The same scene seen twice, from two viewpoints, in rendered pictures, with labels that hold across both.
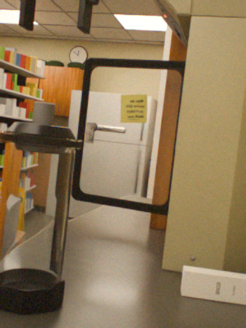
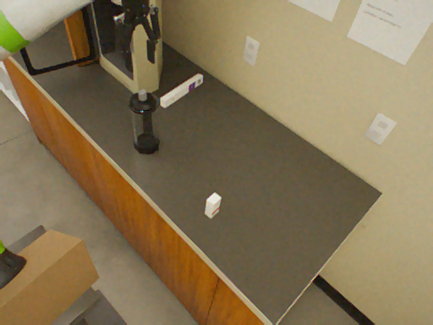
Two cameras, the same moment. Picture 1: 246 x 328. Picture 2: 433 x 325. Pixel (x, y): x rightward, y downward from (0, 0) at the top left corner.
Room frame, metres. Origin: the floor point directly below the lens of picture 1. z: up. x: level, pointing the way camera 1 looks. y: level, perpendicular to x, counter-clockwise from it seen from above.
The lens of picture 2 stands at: (-0.04, 0.78, 1.91)
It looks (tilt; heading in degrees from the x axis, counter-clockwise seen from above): 49 degrees down; 295
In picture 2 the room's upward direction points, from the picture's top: 9 degrees clockwise
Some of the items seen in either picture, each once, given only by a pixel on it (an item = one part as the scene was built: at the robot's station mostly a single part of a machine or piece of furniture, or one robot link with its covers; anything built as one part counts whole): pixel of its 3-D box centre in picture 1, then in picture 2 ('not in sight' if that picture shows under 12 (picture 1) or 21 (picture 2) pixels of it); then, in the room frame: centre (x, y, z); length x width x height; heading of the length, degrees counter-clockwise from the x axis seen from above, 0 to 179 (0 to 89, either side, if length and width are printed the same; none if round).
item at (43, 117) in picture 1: (42, 127); (142, 98); (0.58, 0.11, 1.18); 0.09 x 0.09 x 0.07
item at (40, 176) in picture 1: (34, 213); (145, 123); (0.58, 0.11, 1.06); 0.11 x 0.11 x 0.21
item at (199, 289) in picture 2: not in sight; (156, 162); (0.77, -0.15, 0.45); 2.05 x 0.67 x 0.90; 167
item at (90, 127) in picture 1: (90, 132); not in sight; (1.18, 0.10, 1.18); 0.02 x 0.02 x 0.06; 69
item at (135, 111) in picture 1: (129, 134); (52, 24); (1.16, -0.01, 1.19); 0.30 x 0.01 x 0.40; 69
